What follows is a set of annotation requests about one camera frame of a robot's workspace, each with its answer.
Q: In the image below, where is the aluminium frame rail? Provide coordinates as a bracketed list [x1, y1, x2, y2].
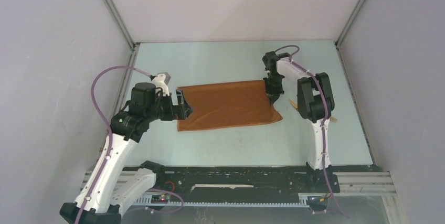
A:
[76, 165, 406, 223]

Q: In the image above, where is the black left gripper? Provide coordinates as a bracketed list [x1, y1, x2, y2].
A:
[146, 89, 193, 122]

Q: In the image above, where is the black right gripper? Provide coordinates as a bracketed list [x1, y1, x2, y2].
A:
[264, 72, 285, 105]

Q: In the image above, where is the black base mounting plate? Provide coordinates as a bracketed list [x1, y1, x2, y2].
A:
[125, 166, 341, 205]

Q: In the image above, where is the gold knife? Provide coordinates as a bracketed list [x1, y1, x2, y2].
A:
[288, 99, 298, 110]

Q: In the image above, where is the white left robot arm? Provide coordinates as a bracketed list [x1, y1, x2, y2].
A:
[60, 72, 193, 223]

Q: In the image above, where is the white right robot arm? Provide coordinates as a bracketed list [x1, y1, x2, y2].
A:
[262, 51, 335, 170]

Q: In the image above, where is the orange cloth napkin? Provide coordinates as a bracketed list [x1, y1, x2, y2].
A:
[177, 80, 283, 132]

